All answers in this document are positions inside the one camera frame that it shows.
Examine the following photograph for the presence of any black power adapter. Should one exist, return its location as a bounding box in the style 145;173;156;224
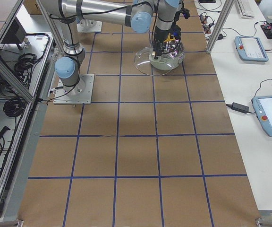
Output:
231;102;249;114

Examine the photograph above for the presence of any far teach pendant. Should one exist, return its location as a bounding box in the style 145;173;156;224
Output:
234;36;269;62

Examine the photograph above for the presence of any brown paper table cover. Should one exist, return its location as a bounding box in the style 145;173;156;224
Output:
18;0;259;227

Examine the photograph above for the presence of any glass pot lid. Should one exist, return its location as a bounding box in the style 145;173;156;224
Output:
134;47;174;76

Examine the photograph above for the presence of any yellow corn cob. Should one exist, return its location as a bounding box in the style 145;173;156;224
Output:
163;33;176;44

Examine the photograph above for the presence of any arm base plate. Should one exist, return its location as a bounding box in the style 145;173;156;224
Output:
53;74;95;105
77;19;102;33

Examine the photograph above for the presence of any white keyboard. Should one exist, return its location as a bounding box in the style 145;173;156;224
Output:
235;0;255;19

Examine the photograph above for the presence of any aluminium frame post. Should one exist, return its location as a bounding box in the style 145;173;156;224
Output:
206;0;234;54

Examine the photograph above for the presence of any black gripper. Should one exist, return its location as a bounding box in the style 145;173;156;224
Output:
171;25;181;41
153;27;170;59

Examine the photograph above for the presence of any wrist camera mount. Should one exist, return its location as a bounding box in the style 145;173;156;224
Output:
179;8;190;19

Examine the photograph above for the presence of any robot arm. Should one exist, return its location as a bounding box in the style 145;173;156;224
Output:
130;0;182;42
38;0;181;97

